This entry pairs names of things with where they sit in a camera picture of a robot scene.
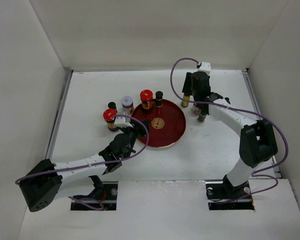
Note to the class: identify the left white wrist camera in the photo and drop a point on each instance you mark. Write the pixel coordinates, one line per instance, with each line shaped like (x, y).
(122, 121)

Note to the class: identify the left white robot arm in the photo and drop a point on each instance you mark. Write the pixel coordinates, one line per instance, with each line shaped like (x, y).
(49, 181)

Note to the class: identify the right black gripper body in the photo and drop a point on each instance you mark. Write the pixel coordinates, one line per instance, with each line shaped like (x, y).
(194, 94)

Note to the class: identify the yellow label oil bottle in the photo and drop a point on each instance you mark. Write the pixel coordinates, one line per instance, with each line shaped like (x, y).
(185, 100)

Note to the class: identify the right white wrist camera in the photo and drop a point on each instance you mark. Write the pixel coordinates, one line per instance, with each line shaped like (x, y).
(204, 67)

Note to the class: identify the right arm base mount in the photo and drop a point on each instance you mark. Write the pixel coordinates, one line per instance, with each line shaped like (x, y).
(221, 196)

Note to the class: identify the white lid jar left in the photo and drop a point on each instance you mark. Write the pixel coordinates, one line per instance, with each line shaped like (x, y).
(127, 105)

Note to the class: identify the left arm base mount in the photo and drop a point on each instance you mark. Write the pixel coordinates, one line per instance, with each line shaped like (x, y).
(103, 196)

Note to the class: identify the black cap spice bottle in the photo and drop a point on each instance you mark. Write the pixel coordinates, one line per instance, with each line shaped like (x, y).
(112, 105)
(158, 99)

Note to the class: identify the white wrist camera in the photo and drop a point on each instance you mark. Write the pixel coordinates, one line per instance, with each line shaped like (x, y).
(204, 67)
(122, 121)

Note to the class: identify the small dark spice bottle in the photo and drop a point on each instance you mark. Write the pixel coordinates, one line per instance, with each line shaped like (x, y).
(202, 117)

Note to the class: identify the white lid jar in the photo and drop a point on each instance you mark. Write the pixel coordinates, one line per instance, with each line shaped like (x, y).
(127, 105)
(195, 110)

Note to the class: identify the red cap sauce bottle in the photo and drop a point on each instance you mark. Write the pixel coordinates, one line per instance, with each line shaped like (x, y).
(109, 118)
(146, 97)

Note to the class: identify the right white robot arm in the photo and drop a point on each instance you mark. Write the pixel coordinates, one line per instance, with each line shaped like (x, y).
(257, 142)

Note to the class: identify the red round tray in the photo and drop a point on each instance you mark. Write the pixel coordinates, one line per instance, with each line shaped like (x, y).
(167, 124)

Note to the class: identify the white lid jar right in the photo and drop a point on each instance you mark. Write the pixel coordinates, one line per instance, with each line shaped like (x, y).
(195, 110)

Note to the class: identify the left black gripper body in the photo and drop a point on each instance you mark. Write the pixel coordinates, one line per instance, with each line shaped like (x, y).
(132, 134)

